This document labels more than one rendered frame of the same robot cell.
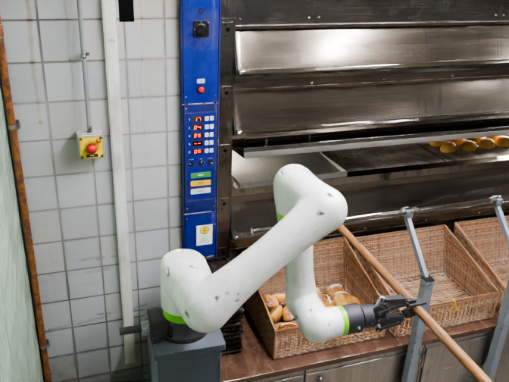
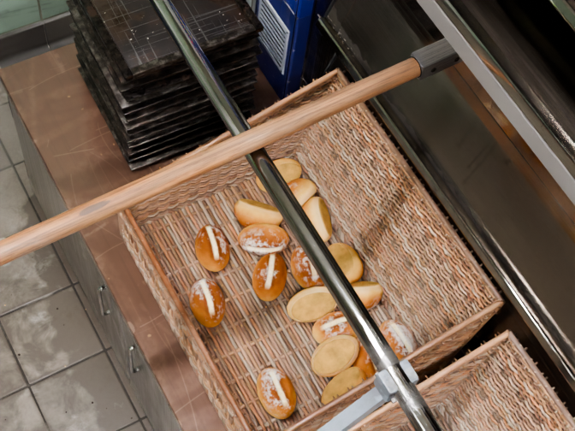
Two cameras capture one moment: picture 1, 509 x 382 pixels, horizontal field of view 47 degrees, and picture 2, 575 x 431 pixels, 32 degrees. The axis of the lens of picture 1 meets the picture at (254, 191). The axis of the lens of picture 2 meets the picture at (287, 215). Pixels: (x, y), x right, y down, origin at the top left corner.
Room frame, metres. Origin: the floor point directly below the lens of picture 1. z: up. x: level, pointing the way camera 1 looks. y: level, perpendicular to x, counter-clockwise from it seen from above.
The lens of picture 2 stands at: (2.00, -1.06, 2.34)
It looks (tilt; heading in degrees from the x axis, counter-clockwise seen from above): 60 degrees down; 71
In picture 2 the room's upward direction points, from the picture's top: 11 degrees clockwise
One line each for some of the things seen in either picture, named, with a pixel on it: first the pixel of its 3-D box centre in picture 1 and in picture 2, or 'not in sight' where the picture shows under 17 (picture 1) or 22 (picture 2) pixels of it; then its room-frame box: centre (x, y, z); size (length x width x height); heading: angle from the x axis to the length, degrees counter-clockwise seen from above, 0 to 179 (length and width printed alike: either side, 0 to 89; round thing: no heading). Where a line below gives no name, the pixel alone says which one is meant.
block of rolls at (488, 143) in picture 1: (449, 128); not in sight; (3.34, -1.14, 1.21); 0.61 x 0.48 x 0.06; 20
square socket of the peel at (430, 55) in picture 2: not in sight; (440, 56); (2.48, -0.20, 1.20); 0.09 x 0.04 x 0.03; 21
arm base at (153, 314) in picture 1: (164, 321); not in sight; (1.39, 0.24, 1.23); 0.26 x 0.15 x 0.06; 108
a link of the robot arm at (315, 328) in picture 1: (320, 322); not in sight; (1.48, -0.22, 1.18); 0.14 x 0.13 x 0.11; 110
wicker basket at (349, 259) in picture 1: (311, 292); (297, 263); (2.30, -0.29, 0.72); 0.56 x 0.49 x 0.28; 110
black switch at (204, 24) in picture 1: (201, 23); not in sight; (2.32, 0.23, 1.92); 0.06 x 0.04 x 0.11; 110
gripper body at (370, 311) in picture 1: (371, 314); not in sight; (1.54, -0.39, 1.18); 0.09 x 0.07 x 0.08; 110
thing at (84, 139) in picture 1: (90, 144); not in sight; (2.18, 0.66, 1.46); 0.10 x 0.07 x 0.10; 110
